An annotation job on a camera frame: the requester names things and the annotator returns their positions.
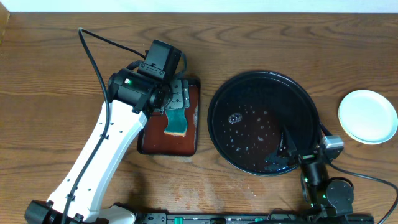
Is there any pale green plate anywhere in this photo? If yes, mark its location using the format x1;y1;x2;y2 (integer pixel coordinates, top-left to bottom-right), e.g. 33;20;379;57
338;90;397;145

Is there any green yellow sponge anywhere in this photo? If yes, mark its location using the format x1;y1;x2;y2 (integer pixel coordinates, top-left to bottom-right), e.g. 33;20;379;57
164;109;188;137

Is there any rectangular black red tray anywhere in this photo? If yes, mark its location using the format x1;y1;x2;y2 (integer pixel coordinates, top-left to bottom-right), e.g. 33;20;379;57
137;78;201;156

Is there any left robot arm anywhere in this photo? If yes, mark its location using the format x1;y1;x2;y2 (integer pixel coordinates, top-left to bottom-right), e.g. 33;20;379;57
24;40;190;223

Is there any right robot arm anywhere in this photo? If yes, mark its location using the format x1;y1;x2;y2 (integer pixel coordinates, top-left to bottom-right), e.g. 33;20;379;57
277;126;354;222

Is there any round black tray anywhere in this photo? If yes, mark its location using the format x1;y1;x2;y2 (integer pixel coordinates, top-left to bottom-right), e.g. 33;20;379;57
208;70;322;176

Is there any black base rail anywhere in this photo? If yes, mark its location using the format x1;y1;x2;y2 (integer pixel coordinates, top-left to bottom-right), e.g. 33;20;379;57
99;203;374;224

